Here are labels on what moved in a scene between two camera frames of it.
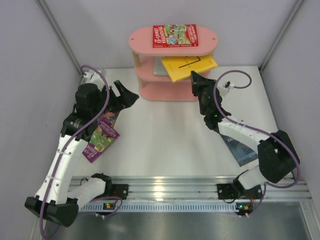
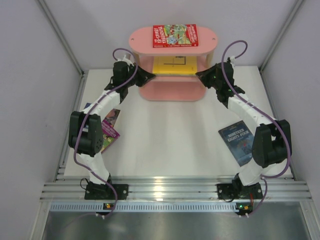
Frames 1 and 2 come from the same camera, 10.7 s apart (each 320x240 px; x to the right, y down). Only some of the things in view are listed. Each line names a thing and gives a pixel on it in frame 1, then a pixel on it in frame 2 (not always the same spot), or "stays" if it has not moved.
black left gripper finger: [127, 99] → [143, 77]
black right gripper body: [202, 106] → [214, 83]
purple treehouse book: [103, 135] stays
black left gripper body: [113, 104] → [131, 70]
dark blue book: [242, 153] stays
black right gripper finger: [199, 84] → [212, 77]
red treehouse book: [175, 35] stays
